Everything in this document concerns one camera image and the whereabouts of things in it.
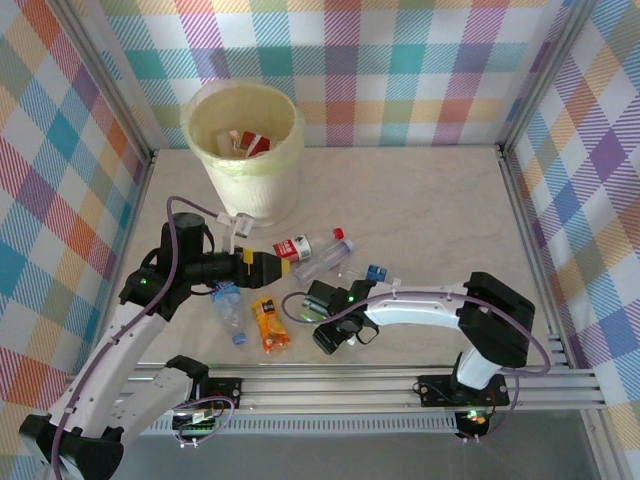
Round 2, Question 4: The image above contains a water bottle blue cap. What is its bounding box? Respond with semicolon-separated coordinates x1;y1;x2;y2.
209;282;250;347

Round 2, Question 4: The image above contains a tall clear bottle white cap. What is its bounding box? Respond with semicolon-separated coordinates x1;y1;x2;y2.
292;238;356;285

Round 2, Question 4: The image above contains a black controller board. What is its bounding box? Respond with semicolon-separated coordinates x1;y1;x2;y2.
172;408;222;437
458;408;492;440

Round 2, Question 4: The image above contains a white plastic waste bin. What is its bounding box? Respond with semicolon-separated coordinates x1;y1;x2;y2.
179;82;305;227

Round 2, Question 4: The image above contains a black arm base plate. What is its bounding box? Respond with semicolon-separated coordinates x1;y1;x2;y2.
417;373;511;409
151;377;245;412

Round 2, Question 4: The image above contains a yellow-green bin liner bag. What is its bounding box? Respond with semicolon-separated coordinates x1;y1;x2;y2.
179;82;305;176

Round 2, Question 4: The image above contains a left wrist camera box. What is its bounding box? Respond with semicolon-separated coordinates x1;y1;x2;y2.
215;212;257;254

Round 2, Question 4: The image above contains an aluminium side rail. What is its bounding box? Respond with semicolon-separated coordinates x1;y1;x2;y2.
497;144;574;374
87;147;160;376

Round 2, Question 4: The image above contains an aluminium frame post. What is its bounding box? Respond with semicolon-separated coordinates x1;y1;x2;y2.
47;0;157;164
497;0;599;159

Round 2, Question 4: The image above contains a blue label crushed clear bottle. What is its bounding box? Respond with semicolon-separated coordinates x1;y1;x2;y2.
338;264;401;291

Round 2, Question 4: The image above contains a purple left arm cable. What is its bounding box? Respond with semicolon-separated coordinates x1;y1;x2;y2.
49;197;236;480

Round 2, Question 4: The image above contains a red green label water bottle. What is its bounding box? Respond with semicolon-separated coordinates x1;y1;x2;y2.
272;227;346;262

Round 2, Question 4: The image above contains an aluminium front rail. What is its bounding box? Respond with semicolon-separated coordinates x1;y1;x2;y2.
54;363;609;415

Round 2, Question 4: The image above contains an orange juice bottle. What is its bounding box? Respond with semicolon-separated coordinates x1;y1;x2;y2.
249;297;293;355

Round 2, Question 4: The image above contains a grey slotted cable duct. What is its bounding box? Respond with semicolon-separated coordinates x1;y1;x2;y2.
78;417;461;437

